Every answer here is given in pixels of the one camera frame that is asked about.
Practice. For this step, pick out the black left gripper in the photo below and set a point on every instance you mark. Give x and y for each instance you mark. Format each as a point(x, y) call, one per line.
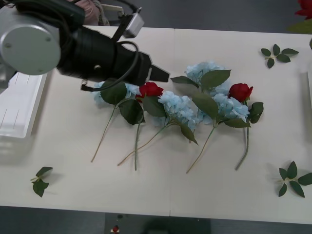
point(129, 67)

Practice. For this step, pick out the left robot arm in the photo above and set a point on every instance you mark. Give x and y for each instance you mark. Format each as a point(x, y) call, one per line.
point(29, 44)

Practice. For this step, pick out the red rose with stem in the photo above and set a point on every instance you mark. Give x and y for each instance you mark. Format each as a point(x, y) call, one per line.
point(150, 89)
point(240, 91)
point(304, 7)

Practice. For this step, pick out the white chair base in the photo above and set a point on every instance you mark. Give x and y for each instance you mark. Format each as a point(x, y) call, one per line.
point(112, 7)

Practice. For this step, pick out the loose green leaf twig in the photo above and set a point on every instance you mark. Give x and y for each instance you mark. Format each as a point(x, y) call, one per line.
point(40, 187)
point(283, 58)
point(292, 169)

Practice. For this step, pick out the pale blue flower with stem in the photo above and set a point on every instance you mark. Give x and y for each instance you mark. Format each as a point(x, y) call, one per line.
point(231, 107)
point(175, 104)
point(214, 76)
point(113, 92)

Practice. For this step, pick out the person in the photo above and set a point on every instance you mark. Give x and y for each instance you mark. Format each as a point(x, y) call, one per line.
point(85, 12)

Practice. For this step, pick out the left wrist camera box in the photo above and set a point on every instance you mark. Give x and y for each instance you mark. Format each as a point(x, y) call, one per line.
point(134, 24)

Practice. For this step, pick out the red and white knob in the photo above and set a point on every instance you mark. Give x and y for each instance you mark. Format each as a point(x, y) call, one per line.
point(115, 229)

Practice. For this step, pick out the shallow white box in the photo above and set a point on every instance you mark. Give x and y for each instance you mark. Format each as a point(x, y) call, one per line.
point(22, 102)

